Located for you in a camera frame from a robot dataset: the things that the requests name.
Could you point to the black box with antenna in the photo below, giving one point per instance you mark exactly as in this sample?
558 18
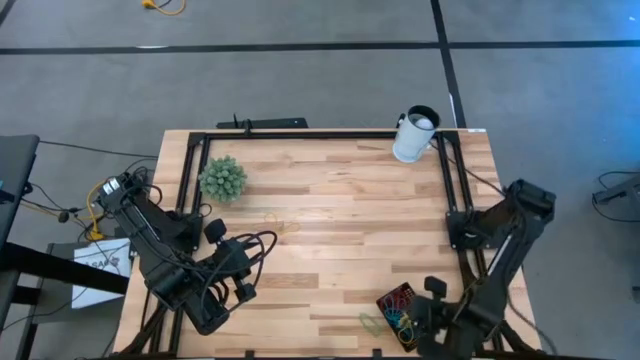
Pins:
270 123

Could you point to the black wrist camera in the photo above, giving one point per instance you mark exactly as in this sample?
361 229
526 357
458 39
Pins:
215 231
435 286

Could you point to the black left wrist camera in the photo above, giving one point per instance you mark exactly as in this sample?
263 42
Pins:
215 231

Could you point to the black slanted beam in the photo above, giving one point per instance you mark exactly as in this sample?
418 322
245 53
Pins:
50 267

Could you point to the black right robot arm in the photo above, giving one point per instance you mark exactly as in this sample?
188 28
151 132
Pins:
530 200

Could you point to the white mug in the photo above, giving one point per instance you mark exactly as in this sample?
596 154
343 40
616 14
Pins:
410 140

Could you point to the black aluminium table frame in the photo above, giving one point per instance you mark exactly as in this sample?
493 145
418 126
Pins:
325 135

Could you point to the green plant in patterned pot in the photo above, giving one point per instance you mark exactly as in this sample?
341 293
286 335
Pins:
222 177

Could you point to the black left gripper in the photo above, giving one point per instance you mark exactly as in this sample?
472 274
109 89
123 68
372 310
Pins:
232 257

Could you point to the black slotted plastic bin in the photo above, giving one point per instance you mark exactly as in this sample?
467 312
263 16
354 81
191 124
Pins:
407 345

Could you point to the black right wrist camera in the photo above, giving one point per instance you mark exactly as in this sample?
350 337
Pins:
435 286

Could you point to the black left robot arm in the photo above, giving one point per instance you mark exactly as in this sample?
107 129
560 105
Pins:
150 250

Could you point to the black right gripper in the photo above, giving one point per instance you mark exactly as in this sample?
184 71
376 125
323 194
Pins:
430 320

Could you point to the blue rubber band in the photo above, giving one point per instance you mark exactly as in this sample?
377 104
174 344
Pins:
392 316

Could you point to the red rubber band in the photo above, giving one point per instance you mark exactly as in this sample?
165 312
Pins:
395 300

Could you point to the green rubber band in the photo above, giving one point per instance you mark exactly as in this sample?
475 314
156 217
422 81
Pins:
372 331

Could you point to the white paper sheet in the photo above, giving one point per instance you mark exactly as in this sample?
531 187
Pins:
102 251

